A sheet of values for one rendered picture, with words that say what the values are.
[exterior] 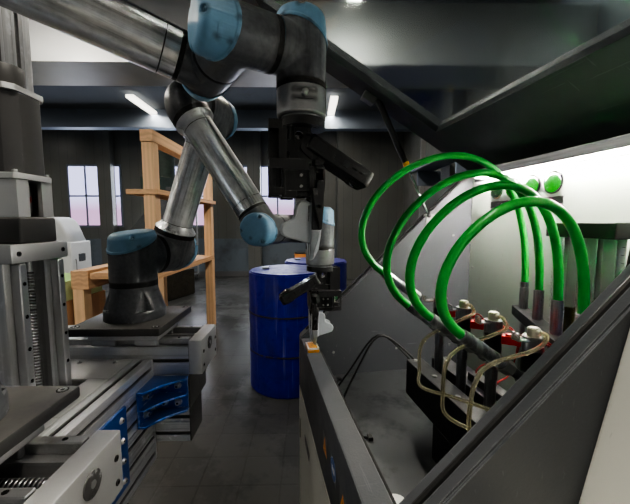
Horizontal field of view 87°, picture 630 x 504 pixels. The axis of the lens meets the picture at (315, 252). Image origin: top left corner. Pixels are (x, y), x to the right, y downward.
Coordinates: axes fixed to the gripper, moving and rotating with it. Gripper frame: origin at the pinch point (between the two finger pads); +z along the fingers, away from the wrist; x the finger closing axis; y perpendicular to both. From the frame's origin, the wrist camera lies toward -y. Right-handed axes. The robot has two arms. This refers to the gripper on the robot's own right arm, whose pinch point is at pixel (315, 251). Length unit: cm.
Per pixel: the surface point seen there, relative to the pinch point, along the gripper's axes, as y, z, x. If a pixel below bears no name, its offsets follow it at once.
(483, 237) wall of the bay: -57, 0, -37
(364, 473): -5.0, 29.4, 11.1
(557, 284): -40.4, 5.6, 4.6
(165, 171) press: 158, -88, -539
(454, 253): -16.1, -0.7, 12.8
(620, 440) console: -27.2, 17.4, 25.5
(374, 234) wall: -252, 23, -666
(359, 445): -6.0, 29.4, 5.6
